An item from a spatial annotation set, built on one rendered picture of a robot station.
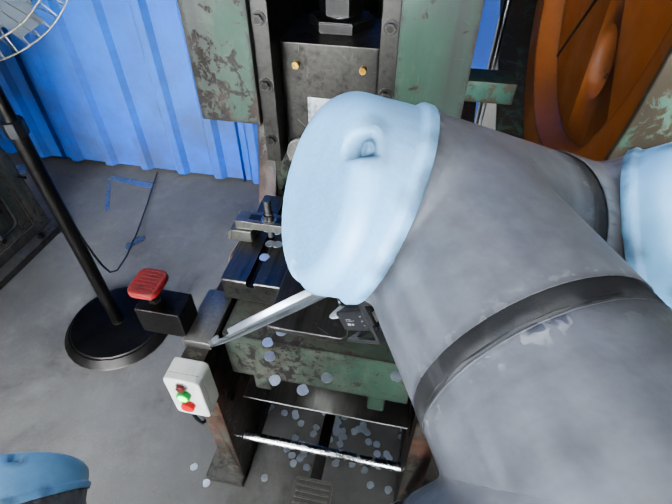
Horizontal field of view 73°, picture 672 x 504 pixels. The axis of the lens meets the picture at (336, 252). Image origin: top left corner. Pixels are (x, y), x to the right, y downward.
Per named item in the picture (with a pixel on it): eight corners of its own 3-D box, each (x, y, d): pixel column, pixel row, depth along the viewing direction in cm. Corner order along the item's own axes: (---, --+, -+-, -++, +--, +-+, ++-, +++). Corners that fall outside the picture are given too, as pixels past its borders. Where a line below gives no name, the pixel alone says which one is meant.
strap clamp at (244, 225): (299, 249, 102) (296, 213, 95) (228, 239, 104) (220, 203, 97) (306, 231, 106) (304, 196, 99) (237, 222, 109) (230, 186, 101)
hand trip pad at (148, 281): (163, 322, 90) (152, 296, 85) (135, 317, 91) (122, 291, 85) (179, 295, 95) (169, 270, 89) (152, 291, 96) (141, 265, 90)
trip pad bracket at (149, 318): (199, 368, 101) (178, 313, 87) (158, 361, 102) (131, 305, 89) (210, 346, 105) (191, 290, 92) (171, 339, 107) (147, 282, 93)
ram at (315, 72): (367, 223, 80) (378, 48, 59) (285, 212, 82) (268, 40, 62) (380, 168, 92) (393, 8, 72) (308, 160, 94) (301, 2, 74)
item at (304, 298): (175, 365, 61) (173, 360, 61) (323, 299, 81) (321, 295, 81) (297, 298, 41) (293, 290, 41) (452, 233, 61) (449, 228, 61)
